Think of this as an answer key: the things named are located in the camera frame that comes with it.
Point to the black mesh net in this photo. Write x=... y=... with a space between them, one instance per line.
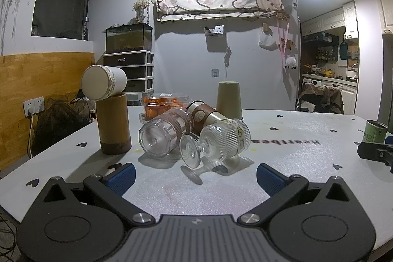
x=60 y=120

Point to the olive paper cup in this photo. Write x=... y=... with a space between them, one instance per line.
x=228 y=99

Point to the clear plastic box of oranges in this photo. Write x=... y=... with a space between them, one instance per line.
x=156 y=105

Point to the dark green hanging bag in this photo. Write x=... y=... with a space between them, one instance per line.
x=343 y=49

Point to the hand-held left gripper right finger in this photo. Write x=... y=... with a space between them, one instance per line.
x=272 y=179

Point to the clear glass cup brown sleeve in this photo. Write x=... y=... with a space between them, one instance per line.
x=162 y=134

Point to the bamboo cylinder cup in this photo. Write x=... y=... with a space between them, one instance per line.
x=113 y=124

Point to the white plastic drawer unit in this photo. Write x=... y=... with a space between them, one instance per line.
x=129 y=65

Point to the green tin can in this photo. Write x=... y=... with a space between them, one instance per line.
x=375 y=131

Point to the white patterned cup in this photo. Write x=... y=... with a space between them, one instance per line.
x=98 y=82

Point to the white kitchen wall cabinets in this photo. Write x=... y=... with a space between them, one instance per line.
x=331 y=19

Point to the white sheep plush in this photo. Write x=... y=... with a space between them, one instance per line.
x=290 y=62

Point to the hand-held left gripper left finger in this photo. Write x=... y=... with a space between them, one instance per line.
x=120 y=178

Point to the vase of dried flowers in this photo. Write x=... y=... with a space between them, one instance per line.
x=140 y=8

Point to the grey wall switch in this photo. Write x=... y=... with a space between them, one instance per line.
x=215 y=73

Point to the white cup brown sleeve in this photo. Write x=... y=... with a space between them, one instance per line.
x=204 y=116

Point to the chair draped with clothes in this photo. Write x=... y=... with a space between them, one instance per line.
x=322 y=97

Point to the white washing machine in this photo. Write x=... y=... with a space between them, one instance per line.
x=311 y=83

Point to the white wall socket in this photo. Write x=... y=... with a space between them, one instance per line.
x=33 y=106

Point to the ribbed clear glass goblet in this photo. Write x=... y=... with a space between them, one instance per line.
x=222 y=142

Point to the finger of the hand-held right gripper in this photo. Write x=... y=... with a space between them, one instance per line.
x=376 y=152

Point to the glass fish tank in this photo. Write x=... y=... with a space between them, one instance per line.
x=127 y=39

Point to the kitchen shelf with bottles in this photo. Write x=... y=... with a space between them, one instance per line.
x=325 y=54

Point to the small hanging grey ornament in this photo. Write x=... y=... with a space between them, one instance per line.
x=227 y=56

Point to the white plastic bag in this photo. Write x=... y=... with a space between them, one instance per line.
x=267 y=39

